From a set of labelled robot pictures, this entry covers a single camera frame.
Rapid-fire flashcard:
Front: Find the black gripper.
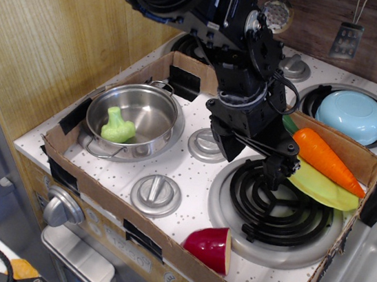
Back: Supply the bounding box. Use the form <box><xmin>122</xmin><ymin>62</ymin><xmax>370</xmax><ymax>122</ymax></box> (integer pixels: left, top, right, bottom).
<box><xmin>206</xmin><ymin>79</ymin><xmax>300</xmax><ymax>191</ymax></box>

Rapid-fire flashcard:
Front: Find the green toy broccoli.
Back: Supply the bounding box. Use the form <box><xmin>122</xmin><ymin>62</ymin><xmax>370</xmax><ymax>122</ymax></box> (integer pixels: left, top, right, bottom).
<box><xmin>101</xmin><ymin>106</ymin><xmax>136</xmax><ymax>143</ymax></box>

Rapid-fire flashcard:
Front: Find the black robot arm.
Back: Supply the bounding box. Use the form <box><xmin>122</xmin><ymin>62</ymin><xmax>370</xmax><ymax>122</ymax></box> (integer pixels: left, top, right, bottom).
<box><xmin>126</xmin><ymin>0</ymin><xmax>300</xmax><ymax>190</ymax></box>

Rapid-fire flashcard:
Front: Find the stainless steel pan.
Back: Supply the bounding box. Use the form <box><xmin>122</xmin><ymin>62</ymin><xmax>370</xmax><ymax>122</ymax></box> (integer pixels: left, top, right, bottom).
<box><xmin>83</xmin><ymin>81</ymin><xmax>179</xmax><ymax>161</ymax></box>

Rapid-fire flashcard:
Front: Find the silver middle stove knob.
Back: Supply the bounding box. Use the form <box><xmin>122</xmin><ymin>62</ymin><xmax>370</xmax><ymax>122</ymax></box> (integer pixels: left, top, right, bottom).
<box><xmin>188</xmin><ymin>128</ymin><xmax>225</xmax><ymax>163</ymax></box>

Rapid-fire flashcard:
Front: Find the silver stove knob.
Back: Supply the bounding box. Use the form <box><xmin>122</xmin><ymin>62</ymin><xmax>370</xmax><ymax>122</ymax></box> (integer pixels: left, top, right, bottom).
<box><xmin>188</xmin><ymin>128</ymin><xmax>225</xmax><ymax>163</ymax></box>
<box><xmin>279</xmin><ymin>54</ymin><xmax>311</xmax><ymax>83</ymax></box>
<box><xmin>130</xmin><ymin>174</ymin><xmax>182</xmax><ymax>218</ymax></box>

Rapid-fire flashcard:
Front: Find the black front right burner coil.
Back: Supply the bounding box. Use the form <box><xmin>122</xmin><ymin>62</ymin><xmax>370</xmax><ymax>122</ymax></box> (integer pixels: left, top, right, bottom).
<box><xmin>230</xmin><ymin>159</ymin><xmax>334</xmax><ymax>248</ymax></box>

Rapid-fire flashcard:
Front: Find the black burner coil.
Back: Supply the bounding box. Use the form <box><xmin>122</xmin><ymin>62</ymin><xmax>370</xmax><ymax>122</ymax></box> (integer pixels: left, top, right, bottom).
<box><xmin>300</xmin><ymin>84</ymin><xmax>377</xmax><ymax>118</ymax></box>
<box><xmin>171</xmin><ymin>34</ymin><xmax>208</xmax><ymax>64</ymax></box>
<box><xmin>230</xmin><ymin>159</ymin><xmax>334</xmax><ymax>248</ymax></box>

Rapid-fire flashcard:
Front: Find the orange toy carrot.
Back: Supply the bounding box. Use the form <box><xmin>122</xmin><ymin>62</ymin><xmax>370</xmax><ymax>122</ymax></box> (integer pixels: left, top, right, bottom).
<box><xmin>283</xmin><ymin>116</ymin><xmax>366</xmax><ymax>199</ymax></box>

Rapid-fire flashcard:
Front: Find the yellow toy plate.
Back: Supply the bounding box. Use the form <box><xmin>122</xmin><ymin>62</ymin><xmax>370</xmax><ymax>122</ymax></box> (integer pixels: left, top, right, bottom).
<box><xmin>288</xmin><ymin>157</ymin><xmax>359</xmax><ymax>211</ymax></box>

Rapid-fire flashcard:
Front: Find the black back right burner coil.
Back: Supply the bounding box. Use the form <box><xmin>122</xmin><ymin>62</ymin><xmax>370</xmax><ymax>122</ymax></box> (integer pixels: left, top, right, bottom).
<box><xmin>300</xmin><ymin>84</ymin><xmax>377</xmax><ymax>118</ymax></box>

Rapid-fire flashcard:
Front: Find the silver back stove knob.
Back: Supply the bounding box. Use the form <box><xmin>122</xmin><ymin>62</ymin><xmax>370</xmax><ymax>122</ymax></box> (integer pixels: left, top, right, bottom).
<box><xmin>279</xmin><ymin>54</ymin><xmax>311</xmax><ymax>83</ymax></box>

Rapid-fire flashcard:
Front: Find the red toy apple half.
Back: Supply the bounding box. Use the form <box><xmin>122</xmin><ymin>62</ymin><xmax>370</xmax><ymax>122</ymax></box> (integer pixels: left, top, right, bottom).
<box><xmin>181</xmin><ymin>228</ymin><xmax>232</xmax><ymax>276</ymax></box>

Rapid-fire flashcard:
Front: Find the silver front stove knob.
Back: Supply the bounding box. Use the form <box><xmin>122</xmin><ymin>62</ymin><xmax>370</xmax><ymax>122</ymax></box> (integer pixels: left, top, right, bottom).
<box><xmin>130</xmin><ymin>174</ymin><xmax>182</xmax><ymax>218</ymax></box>

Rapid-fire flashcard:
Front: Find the light blue bowl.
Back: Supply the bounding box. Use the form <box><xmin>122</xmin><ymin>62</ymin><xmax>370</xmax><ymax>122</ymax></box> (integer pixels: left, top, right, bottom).
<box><xmin>315</xmin><ymin>90</ymin><xmax>377</xmax><ymax>145</ymax></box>

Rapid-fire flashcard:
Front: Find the black back left burner coil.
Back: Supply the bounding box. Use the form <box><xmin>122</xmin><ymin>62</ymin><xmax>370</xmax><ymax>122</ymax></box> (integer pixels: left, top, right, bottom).
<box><xmin>171</xmin><ymin>34</ymin><xmax>208</xmax><ymax>64</ymax></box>

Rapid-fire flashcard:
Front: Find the hanging metal strainer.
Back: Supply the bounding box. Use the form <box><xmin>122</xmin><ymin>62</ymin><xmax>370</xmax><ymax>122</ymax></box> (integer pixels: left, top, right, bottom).
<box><xmin>262</xmin><ymin>0</ymin><xmax>294</xmax><ymax>34</ymax></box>

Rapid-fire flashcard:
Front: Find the hanging metal spatula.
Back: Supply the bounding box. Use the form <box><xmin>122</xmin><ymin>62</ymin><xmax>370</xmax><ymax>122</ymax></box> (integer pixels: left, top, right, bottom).
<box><xmin>329</xmin><ymin>0</ymin><xmax>369</xmax><ymax>60</ymax></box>

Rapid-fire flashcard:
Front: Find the brown cardboard fence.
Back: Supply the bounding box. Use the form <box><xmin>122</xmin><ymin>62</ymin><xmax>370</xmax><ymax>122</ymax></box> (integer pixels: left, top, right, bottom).
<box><xmin>43</xmin><ymin>52</ymin><xmax>377</xmax><ymax>282</ymax></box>

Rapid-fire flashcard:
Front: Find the silver oven dial knob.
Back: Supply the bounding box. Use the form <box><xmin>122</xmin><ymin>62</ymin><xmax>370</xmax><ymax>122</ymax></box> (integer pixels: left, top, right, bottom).
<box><xmin>43</xmin><ymin>185</ymin><xmax>85</xmax><ymax>227</ymax></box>

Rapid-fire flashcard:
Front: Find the silver oven door handle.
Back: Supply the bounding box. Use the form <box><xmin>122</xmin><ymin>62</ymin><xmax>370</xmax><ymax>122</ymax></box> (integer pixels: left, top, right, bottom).
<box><xmin>41</xmin><ymin>226</ymin><xmax>115</xmax><ymax>282</ymax></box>

